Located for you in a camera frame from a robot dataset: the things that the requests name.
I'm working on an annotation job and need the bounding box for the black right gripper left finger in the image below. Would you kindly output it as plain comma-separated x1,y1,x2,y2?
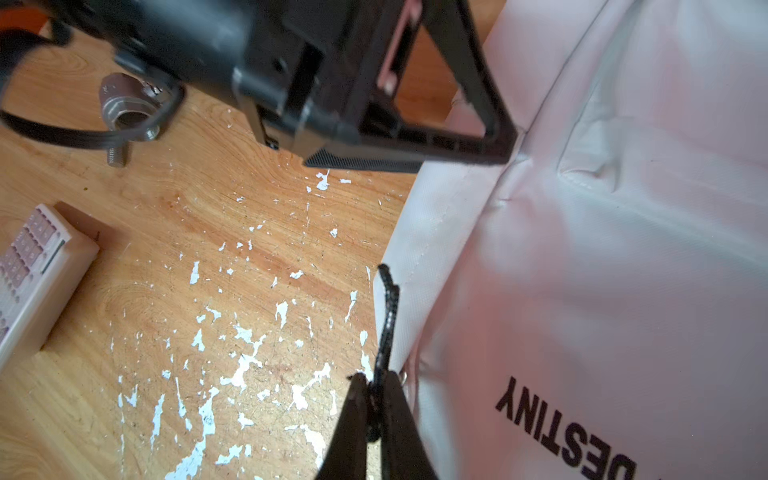
316,373,368,480

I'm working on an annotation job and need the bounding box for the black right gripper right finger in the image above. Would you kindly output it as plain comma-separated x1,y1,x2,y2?
380,372,437,479

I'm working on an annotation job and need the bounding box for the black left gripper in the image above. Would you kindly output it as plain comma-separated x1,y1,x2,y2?
230,0,520,175

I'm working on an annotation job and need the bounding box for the white student backpack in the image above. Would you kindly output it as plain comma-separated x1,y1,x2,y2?
384,1,767,479

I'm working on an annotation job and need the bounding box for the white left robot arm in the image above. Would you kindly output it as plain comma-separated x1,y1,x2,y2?
1,1,518,173

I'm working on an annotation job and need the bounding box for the steel ball valve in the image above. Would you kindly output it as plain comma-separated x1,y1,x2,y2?
99,72,170,131

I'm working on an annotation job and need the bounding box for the steel hex bolt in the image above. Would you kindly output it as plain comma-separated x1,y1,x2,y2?
107,143,130,168

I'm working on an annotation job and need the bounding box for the pink calculator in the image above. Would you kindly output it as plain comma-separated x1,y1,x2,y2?
1,204,99,370

